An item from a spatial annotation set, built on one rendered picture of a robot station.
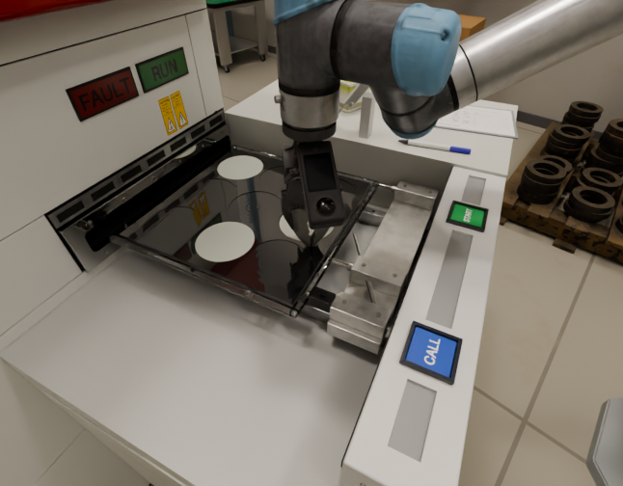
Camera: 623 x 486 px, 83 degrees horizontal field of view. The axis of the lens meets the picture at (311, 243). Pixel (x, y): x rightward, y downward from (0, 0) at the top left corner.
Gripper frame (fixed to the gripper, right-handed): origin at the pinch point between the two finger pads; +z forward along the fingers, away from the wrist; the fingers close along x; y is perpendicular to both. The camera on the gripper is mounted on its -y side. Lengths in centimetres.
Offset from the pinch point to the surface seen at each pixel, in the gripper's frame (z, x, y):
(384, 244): 3.3, -13.3, 1.2
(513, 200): 76, -128, 98
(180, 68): -17.6, 20.3, 33.7
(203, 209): 1.3, 18.5, 13.6
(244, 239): 1.2, 11.0, 3.9
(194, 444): 9.3, 18.7, -24.7
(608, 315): 91, -138, 29
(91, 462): 50, 52, -11
